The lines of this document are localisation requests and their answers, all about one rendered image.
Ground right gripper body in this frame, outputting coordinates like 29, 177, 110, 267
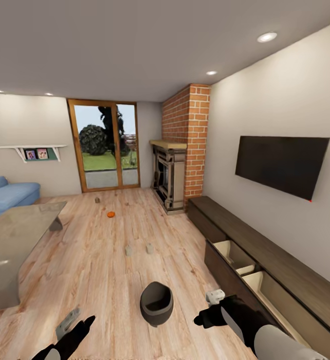
199, 304, 224, 329

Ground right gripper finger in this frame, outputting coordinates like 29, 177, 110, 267
193, 315, 203, 326

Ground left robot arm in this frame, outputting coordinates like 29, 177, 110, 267
31, 308, 95, 360

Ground cauldron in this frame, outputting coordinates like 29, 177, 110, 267
140, 281, 174, 328

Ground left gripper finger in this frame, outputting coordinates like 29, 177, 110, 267
84, 315, 95, 330

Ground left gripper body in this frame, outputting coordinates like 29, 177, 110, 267
59, 320, 89, 358

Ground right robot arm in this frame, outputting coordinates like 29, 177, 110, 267
193, 289, 329, 360

